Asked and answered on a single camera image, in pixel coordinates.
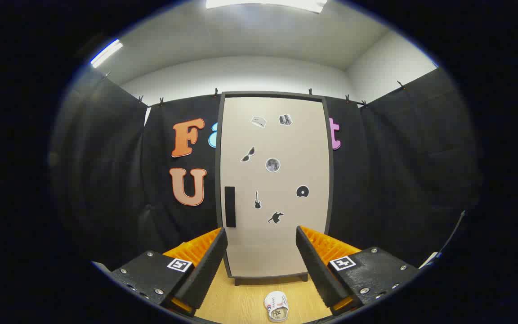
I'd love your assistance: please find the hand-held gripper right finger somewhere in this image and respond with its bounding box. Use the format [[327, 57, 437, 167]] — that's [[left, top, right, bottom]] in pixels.
[[295, 225, 420, 315]]

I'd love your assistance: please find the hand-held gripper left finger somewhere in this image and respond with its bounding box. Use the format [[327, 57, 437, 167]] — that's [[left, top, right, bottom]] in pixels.
[[110, 226, 229, 317]]

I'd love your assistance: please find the white shoe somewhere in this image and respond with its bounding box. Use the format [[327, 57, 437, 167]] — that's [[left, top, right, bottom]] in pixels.
[[263, 291, 290, 323]]

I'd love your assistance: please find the black door handle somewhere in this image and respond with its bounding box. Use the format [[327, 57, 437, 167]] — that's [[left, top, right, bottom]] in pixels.
[[225, 186, 236, 228]]

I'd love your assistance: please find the beige shoe cabinet door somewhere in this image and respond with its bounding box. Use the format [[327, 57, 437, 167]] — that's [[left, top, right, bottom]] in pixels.
[[220, 96, 330, 279]]

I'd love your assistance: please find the dark grey shoe cabinet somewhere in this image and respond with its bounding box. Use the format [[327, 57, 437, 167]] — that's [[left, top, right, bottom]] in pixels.
[[215, 91, 334, 286]]

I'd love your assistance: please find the black backdrop cloth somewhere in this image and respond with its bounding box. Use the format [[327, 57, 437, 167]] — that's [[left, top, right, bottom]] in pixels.
[[50, 67, 482, 270]]

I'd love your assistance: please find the row of backdrop clips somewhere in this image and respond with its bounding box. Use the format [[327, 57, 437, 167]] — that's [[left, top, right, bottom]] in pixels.
[[103, 71, 407, 108]]

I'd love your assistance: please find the narrow ceiling light strip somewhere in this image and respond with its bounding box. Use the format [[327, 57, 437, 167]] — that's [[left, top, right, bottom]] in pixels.
[[90, 39, 124, 68]]

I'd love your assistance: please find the wide ceiling light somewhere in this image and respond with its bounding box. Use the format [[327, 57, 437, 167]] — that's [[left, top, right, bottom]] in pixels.
[[205, 0, 328, 14]]

